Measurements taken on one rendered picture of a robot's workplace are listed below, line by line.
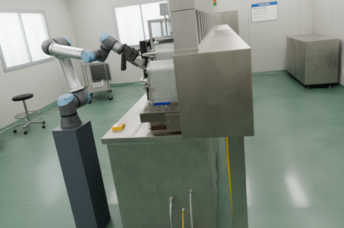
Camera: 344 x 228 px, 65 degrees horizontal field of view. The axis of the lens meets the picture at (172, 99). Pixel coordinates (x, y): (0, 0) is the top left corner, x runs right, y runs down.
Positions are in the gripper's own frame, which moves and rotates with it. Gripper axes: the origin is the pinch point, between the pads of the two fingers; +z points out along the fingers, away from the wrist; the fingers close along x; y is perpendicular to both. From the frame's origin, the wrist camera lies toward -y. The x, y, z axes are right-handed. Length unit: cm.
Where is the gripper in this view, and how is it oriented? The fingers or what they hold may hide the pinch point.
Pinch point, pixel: (143, 68)
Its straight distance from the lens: 187.3
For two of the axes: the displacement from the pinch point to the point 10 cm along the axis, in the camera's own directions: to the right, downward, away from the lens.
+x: 1.7, -2.8, 9.4
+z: 8.3, 5.6, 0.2
